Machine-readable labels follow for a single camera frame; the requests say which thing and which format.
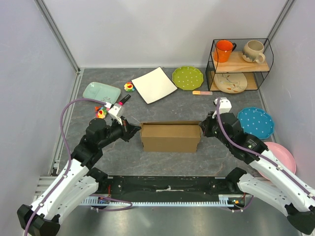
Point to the mint green rectangular tray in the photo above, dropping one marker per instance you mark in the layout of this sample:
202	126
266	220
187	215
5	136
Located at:
101	92

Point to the rainbow flower keychain toy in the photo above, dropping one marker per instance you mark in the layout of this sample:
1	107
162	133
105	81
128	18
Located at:
100	112

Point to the orange pink pastel highlighter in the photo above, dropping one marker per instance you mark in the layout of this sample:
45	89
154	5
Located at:
197	92

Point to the pink round plate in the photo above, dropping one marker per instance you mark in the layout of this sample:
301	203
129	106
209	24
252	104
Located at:
283	155

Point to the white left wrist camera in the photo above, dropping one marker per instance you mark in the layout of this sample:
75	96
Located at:
115	111

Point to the green polka dot plate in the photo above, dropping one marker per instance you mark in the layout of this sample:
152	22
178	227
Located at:
187	78

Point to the cream floral oval plate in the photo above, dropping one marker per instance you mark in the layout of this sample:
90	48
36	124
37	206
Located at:
231	83

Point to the orange mug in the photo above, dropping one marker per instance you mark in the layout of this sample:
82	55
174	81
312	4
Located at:
223	50

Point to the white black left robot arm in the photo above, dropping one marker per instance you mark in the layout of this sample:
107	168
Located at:
77	180

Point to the black wire wooden shelf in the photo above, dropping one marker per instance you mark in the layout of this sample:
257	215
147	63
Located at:
255	73

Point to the white square plate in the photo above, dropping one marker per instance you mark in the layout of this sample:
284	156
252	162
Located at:
154	85

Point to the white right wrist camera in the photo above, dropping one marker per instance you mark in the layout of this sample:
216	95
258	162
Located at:
223	105

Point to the grey slotted cable duct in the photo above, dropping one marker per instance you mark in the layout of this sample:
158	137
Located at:
98	202

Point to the beige ceramic mug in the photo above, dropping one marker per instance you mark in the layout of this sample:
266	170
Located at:
253	52

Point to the brown cardboard box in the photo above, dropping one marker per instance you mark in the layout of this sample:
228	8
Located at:
170	136

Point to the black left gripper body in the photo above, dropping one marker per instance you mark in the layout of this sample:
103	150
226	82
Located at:
114	132

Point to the pink black highlighter marker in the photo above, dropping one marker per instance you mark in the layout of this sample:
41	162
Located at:
124	100

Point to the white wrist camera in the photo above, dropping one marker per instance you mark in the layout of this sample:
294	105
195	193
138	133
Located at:
223	105
115	111

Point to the blue polka dot plate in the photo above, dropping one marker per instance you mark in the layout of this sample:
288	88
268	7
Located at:
257	122

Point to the colourful flower plush toy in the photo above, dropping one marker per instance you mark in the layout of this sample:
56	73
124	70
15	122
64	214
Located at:
129	87

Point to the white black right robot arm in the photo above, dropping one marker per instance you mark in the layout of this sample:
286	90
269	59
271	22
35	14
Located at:
285	192

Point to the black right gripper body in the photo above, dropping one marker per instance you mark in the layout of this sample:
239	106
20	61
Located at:
215	132

